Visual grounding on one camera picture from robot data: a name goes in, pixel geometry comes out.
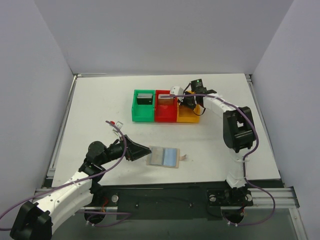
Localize beige leather card holder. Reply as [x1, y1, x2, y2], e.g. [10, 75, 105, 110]
[146, 146, 187, 169]

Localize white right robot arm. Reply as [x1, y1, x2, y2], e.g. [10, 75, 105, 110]
[170, 79, 258, 205]

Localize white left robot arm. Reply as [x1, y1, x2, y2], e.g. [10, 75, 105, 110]
[9, 135, 152, 240]

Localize cards in red bin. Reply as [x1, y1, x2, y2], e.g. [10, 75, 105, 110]
[157, 94, 175, 106]

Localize black cards in green bin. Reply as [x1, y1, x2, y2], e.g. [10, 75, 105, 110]
[136, 93, 153, 105]

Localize yellow plastic bin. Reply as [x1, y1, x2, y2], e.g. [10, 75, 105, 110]
[176, 97, 201, 124]

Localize red plastic bin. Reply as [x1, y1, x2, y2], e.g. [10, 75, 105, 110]
[154, 89, 177, 123]

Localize green plastic bin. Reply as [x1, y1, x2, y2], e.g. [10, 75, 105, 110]
[131, 89, 156, 123]

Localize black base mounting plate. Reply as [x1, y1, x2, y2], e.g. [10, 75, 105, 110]
[88, 182, 253, 221]

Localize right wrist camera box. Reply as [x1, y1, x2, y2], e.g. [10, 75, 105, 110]
[169, 86, 184, 96]

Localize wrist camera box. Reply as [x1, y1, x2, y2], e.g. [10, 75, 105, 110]
[169, 86, 184, 96]
[112, 121, 124, 133]

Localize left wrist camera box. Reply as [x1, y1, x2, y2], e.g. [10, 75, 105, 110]
[112, 121, 124, 133]

